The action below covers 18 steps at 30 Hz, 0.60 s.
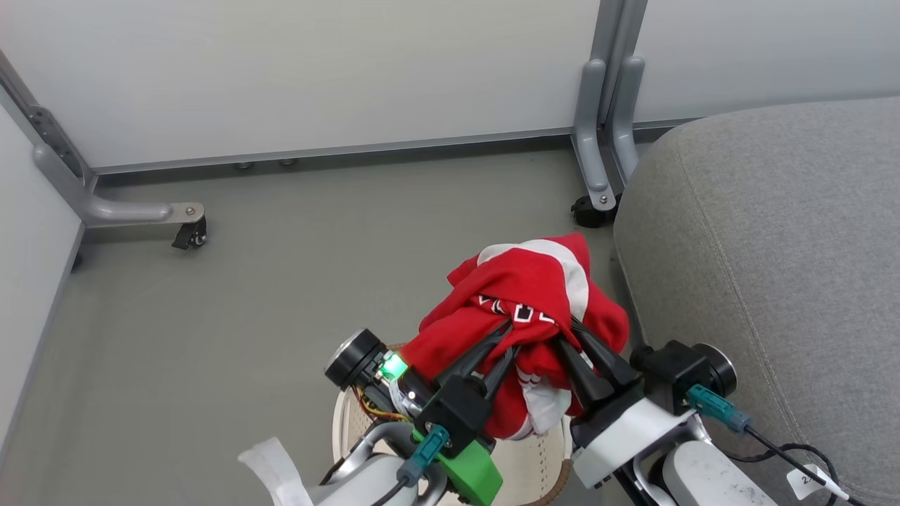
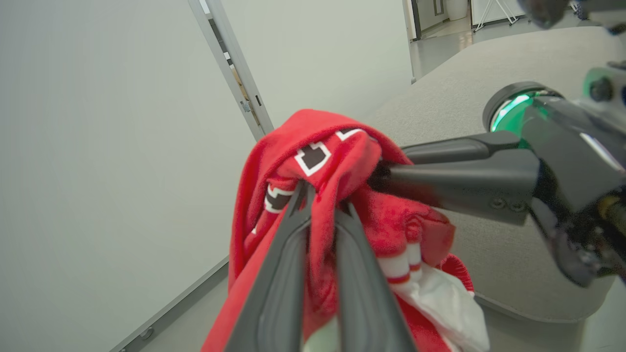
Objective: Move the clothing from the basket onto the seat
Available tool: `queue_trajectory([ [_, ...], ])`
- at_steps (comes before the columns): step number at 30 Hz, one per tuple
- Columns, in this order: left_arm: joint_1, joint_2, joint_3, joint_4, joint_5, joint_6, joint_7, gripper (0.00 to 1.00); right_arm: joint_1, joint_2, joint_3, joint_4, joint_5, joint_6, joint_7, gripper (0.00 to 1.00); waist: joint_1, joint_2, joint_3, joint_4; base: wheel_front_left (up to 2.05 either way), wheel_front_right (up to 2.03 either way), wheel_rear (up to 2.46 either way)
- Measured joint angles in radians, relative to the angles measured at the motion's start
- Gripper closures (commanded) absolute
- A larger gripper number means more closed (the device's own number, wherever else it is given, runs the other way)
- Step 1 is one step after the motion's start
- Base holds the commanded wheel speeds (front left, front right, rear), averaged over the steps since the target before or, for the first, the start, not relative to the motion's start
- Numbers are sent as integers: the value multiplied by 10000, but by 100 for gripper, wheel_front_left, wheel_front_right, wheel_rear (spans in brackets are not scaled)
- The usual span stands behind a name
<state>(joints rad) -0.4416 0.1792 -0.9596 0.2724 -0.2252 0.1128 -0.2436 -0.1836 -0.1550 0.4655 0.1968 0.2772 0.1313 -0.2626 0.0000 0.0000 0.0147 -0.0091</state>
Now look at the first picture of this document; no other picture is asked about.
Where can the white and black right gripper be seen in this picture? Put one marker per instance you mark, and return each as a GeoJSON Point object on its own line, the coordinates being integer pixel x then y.
{"type": "Point", "coordinates": [626, 436]}

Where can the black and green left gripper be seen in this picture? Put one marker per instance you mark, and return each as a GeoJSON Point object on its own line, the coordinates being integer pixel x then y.
{"type": "Point", "coordinates": [457, 411]}

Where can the red and white jersey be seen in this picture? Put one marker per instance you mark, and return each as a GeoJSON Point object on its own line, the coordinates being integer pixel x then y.
{"type": "Point", "coordinates": [524, 281]}

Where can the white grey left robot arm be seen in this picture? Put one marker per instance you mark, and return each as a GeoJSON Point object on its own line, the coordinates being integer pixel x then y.
{"type": "Point", "coordinates": [373, 485]}

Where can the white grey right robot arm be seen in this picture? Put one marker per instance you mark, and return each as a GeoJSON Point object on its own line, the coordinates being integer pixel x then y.
{"type": "Point", "coordinates": [710, 478]}

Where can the beige perforated laundry basket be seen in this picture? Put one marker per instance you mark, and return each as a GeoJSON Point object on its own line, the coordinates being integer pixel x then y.
{"type": "Point", "coordinates": [534, 464]}

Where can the black caster wheel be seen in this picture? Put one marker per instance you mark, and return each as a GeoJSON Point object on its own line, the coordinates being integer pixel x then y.
{"type": "Point", "coordinates": [191, 235]}
{"type": "Point", "coordinates": [589, 211]}

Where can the grey fabric sofa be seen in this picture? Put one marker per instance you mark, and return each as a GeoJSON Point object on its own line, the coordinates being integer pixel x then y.
{"type": "Point", "coordinates": [773, 267]}

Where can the grey metal partition leg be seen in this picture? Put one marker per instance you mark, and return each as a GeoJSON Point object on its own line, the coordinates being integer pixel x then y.
{"type": "Point", "coordinates": [589, 133]}
{"type": "Point", "coordinates": [624, 119]}
{"type": "Point", "coordinates": [105, 209]}

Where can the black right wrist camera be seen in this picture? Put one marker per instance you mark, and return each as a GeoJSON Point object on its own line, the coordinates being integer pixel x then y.
{"type": "Point", "coordinates": [678, 372]}

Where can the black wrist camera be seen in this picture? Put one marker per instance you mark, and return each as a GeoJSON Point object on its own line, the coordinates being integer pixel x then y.
{"type": "Point", "coordinates": [355, 360]}
{"type": "Point", "coordinates": [678, 372]}

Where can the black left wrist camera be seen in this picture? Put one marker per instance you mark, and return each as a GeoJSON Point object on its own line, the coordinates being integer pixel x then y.
{"type": "Point", "coordinates": [355, 360]}

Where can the grey partition bottom rail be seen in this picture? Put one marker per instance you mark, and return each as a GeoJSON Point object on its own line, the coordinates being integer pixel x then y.
{"type": "Point", "coordinates": [351, 151]}

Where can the grey partition post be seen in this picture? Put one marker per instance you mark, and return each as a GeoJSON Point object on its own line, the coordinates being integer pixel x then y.
{"type": "Point", "coordinates": [617, 35]}

